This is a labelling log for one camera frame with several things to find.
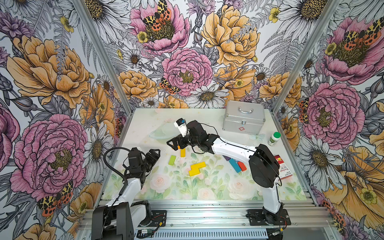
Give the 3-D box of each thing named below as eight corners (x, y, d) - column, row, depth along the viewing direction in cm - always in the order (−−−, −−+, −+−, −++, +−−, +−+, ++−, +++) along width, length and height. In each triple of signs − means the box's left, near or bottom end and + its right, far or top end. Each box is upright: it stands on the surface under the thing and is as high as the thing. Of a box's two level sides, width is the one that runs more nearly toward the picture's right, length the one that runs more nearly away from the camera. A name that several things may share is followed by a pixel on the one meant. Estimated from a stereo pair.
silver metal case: (224, 135, 110) (228, 119, 97) (220, 109, 128) (223, 92, 115) (259, 135, 110) (268, 119, 97) (251, 109, 128) (257, 92, 115)
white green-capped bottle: (271, 148, 103) (277, 139, 95) (266, 143, 105) (271, 134, 98) (276, 144, 105) (282, 135, 97) (270, 139, 108) (276, 130, 100)
